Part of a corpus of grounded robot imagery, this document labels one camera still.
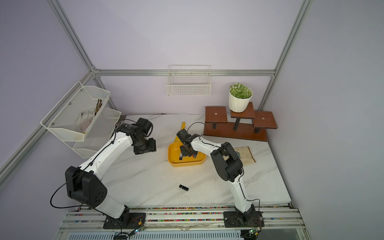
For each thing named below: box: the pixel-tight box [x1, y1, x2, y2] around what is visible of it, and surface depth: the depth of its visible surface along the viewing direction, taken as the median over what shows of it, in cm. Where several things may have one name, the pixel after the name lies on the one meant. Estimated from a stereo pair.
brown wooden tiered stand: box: [203, 102, 278, 142], surface depth 106 cm
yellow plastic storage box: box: [167, 141, 207, 167], surface depth 97 cm
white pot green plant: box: [228, 83, 254, 113], surface depth 85 cm
